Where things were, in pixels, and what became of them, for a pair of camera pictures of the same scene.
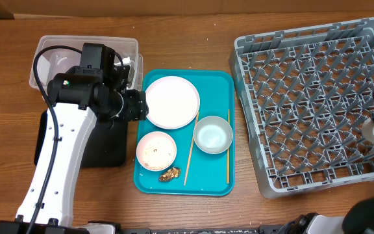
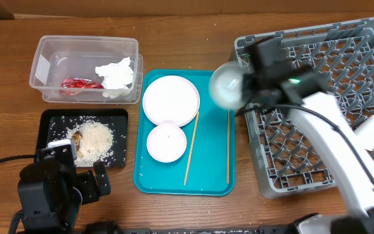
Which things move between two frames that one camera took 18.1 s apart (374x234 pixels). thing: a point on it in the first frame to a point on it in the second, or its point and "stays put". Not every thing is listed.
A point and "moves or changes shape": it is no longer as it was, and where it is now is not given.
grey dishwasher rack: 303,94 stays put
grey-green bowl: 213,135 to 226,84
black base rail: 271,229 stays put
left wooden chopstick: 191,147 stays put
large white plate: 173,102 stays put
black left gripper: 137,108 to 92,190
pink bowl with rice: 156,151 to 166,142
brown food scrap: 171,173 moves or changes shape
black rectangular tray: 108,147 stays put
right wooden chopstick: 228,151 stays put
